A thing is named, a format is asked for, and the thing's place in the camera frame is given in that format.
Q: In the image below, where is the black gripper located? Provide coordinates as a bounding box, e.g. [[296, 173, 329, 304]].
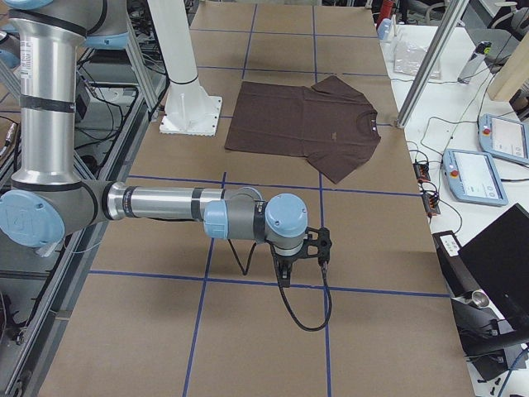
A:
[[274, 254, 296, 287]]

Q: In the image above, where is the brown t-shirt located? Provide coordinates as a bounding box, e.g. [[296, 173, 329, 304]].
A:
[[225, 75, 381, 184]]

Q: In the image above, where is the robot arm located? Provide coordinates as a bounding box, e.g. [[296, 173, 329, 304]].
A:
[[1, 1, 309, 287]]

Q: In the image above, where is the near teach pendant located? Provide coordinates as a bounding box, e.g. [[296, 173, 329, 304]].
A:
[[442, 149, 508, 207]]

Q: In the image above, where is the teach pendant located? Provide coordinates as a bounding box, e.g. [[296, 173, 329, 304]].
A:
[[442, 149, 508, 207], [478, 114, 528, 165]]

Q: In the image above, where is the black monitor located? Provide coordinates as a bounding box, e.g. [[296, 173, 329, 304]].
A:
[[459, 203, 528, 329]]

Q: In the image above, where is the clear plastic bag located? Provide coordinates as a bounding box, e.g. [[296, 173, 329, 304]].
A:
[[393, 41, 428, 75]]

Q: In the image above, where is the far teach pendant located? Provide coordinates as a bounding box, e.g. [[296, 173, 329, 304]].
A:
[[478, 114, 528, 165]]

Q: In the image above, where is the red cylinder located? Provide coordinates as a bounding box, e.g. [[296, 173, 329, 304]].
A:
[[377, 0, 394, 26]]

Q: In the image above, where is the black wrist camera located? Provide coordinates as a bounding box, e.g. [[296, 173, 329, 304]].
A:
[[297, 227, 332, 266]]

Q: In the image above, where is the white pedestal column base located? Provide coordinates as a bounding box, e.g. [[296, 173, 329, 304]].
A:
[[148, 0, 222, 136]]

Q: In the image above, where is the aluminium side frame rail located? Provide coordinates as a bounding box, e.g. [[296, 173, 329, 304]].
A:
[[0, 103, 162, 397]]

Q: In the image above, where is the aluminium frame post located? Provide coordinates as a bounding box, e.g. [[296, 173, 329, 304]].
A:
[[396, 0, 469, 128]]

